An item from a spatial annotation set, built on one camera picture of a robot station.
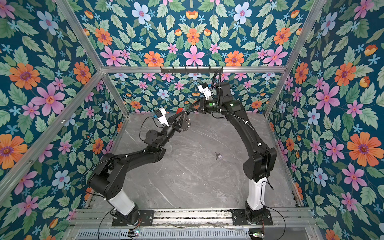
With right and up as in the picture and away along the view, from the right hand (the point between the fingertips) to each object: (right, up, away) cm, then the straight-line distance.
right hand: (190, 105), depth 72 cm
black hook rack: (-1, +25, +20) cm, 32 cm away
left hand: (-3, -2, -2) cm, 4 cm away
